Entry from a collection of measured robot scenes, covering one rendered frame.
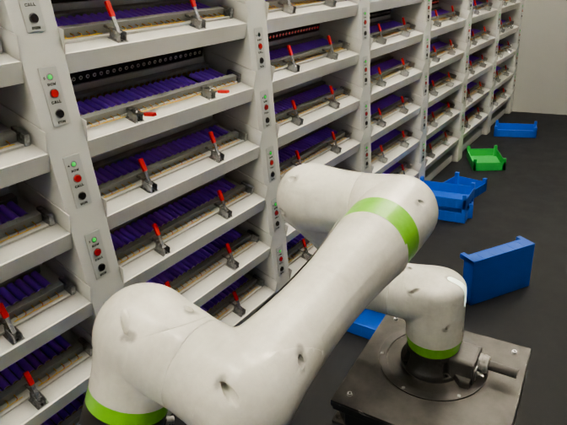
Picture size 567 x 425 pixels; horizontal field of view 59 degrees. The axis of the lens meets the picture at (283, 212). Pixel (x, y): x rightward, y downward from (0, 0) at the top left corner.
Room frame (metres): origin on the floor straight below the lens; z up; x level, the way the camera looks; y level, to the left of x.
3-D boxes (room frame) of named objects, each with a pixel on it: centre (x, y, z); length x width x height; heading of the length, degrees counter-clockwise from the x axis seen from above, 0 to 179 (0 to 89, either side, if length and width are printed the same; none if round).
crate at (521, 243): (1.70, -0.83, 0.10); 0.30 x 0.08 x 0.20; 109
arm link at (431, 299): (0.94, -0.32, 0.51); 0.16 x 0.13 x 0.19; 55
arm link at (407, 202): (0.70, -0.17, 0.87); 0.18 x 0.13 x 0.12; 145
